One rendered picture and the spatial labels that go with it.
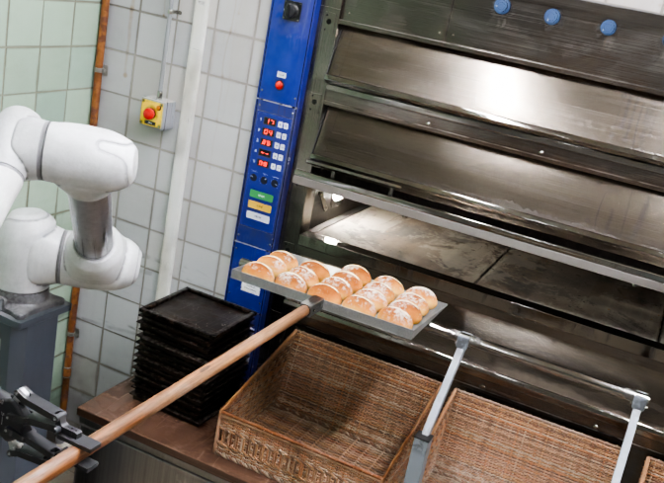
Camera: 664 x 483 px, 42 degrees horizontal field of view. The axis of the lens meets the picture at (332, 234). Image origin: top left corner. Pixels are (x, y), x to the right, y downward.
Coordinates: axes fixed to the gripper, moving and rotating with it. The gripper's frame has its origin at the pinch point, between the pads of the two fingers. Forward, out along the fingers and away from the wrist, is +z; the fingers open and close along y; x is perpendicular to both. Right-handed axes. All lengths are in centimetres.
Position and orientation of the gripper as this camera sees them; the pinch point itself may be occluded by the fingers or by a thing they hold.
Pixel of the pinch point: (78, 449)
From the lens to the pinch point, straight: 158.2
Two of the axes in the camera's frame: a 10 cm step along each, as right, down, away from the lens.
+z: 9.0, 2.9, -3.3
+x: -4.0, 1.8, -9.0
